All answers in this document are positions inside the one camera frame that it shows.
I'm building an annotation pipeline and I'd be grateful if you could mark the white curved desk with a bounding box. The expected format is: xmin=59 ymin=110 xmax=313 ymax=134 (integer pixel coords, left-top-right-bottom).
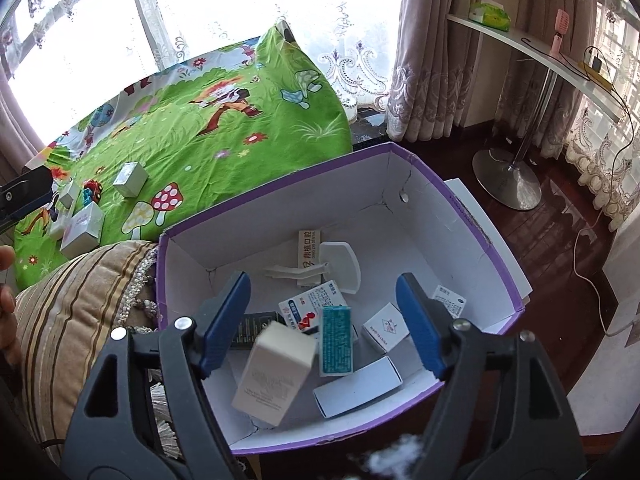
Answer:
xmin=446 ymin=12 xmax=628 ymax=211

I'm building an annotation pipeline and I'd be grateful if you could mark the white box with silver face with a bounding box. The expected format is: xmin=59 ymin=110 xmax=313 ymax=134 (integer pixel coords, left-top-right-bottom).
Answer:
xmin=57 ymin=180 xmax=82 ymax=211

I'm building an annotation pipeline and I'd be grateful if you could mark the red toy car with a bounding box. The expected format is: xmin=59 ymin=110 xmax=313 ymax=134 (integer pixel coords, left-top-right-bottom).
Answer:
xmin=82 ymin=178 xmax=105 ymax=206

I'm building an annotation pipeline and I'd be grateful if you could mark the long white box with parrot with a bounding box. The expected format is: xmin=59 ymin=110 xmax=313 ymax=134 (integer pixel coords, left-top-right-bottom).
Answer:
xmin=278 ymin=280 xmax=351 ymax=335

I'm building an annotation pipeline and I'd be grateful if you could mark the white cable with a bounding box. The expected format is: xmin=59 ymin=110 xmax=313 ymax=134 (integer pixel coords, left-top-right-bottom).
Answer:
xmin=572 ymin=205 xmax=640 ymax=338

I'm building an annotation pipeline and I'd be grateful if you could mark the black cable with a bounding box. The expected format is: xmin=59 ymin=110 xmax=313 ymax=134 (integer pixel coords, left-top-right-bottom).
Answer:
xmin=520 ymin=37 xmax=640 ymax=161

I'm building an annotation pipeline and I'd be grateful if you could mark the green cartoon printed blanket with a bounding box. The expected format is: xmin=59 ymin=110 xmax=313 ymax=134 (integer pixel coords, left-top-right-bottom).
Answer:
xmin=14 ymin=22 xmax=353 ymax=291

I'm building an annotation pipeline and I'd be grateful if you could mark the person's left hand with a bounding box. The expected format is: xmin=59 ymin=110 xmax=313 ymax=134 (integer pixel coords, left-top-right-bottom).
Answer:
xmin=0 ymin=244 xmax=25 ymax=366

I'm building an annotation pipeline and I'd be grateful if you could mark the small white box diamond logo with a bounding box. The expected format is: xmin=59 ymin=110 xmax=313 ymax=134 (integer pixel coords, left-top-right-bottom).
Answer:
xmin=361 ymin=302 xmax=412 ymax=356

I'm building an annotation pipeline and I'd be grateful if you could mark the white medicine box with barcode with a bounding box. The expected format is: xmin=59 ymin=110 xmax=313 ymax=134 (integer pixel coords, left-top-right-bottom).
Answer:
xmin=60 ymin=201 xmax=106 ymax=259

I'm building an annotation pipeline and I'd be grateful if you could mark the purple cardboard box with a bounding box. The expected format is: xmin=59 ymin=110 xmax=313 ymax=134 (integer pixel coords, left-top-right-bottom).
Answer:
xmin=156 ymin=141 xmax=526 ymax=457

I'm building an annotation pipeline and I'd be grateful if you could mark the pink handheld item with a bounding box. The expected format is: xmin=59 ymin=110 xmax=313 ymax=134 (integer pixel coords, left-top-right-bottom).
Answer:
xmin=550 ymin=8 xmax=568 ymax=53

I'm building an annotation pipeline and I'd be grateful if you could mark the white box with orange print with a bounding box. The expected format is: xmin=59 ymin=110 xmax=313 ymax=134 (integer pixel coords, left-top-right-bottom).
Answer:
xmin=297 ymin=229 xmax=323 ymax=288

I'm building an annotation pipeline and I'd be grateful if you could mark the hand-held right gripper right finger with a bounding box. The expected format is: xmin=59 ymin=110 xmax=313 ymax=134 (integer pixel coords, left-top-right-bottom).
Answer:
xmin=395 ymin=272 xmax=588 ymax=480

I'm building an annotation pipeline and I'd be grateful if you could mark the black box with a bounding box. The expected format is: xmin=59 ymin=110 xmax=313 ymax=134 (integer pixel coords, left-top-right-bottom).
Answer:
xmin=229 ymin=310 xmax=281 ymax=352

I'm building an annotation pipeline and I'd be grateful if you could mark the teal patterned box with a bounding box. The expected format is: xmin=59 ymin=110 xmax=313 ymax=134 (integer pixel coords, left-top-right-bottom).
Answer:
xmin=318 ymin=305 xmax=357 ymax=377

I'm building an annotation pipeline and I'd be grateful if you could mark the cream box with ribbon print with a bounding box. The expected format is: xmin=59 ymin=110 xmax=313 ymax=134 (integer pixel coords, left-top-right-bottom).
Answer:
xmin=231 ymin=321 xmax=319 ymax=427

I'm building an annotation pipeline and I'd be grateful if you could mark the white box with blue logo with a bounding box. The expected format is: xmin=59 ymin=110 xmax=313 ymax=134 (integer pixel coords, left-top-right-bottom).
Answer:
xmin=432 ymin=284 xmax=468 ymax=318

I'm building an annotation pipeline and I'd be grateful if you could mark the plain white cube box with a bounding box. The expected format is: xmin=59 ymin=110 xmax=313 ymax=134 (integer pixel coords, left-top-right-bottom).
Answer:
xmin=112 ymin=161 xmax=150 ymax=198

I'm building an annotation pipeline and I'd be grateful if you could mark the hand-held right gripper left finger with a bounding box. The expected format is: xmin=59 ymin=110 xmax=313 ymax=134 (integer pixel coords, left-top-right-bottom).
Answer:
xmin=60 ymin=271 xmax=252 ymax=480

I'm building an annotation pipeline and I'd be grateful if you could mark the embroidered lace curtain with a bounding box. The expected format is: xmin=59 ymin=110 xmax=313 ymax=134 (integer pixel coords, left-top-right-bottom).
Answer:
xmin=565 ymin=0 xmax=640 ymax=231

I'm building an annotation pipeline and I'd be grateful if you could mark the brown drape curtain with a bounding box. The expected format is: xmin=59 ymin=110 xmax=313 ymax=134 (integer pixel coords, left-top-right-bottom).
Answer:
xmin=387 ymin=0 xmax=601 ymax=143

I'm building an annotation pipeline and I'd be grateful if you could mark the white lace window curtain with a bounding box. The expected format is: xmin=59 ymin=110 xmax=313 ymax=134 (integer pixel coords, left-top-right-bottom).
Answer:
xmin=0 ymin=0 xmax=401 ymax=146

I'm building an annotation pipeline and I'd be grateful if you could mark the striped beige cushion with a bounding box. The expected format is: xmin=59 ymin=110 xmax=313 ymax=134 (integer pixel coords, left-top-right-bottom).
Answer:
xmin=14 ymin=240 xmax=261 ymax=480

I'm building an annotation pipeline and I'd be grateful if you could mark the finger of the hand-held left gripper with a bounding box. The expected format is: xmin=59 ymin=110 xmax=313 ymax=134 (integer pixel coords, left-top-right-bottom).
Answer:
xmin=0 ymin=165 xmax=55 ymax=233

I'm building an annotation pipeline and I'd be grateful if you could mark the green tissue pack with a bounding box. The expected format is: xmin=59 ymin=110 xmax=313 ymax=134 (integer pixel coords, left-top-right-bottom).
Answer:
xmin=467 ymin=1 xmax=512 ymax=31

